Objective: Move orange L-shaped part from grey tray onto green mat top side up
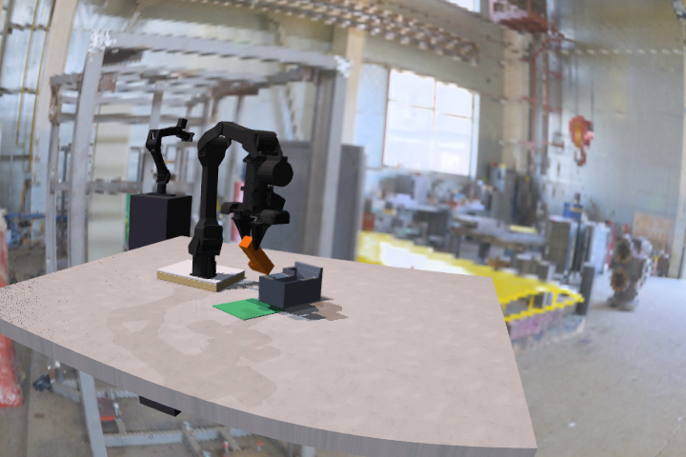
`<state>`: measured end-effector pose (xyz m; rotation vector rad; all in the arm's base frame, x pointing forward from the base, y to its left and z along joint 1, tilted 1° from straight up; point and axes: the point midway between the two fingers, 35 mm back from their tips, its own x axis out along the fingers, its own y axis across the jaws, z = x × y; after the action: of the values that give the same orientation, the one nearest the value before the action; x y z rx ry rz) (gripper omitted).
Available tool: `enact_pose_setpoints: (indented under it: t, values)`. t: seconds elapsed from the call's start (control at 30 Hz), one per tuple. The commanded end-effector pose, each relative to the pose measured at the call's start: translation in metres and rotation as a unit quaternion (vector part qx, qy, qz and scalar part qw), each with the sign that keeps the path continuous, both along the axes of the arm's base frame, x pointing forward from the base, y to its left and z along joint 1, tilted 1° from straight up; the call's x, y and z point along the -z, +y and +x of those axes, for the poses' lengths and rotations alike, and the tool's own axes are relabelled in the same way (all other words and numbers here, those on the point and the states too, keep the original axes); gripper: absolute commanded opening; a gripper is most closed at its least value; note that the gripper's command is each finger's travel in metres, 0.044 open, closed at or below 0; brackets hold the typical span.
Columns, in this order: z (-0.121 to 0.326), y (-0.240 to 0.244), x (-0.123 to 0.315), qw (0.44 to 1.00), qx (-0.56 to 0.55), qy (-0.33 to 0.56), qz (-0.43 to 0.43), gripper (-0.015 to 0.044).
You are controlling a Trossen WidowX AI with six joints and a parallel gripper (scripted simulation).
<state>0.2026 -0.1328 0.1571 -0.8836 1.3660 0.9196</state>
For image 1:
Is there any orange l-shaped part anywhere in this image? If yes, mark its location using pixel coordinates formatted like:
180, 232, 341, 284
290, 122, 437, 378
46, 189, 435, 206
239, 236, 274, 276

